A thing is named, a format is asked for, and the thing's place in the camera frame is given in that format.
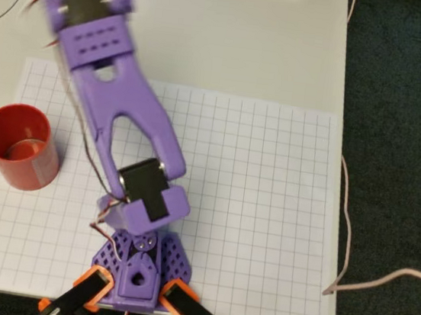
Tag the white grid paper sheet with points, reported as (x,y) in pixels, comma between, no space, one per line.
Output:
(265,210)

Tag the purple robot arm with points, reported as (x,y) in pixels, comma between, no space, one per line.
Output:
(126,89)

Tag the black orange table clamp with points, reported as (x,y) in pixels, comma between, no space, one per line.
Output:
(74,294)
(195,313)

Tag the red cup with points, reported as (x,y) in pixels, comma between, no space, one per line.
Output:
(36,170)

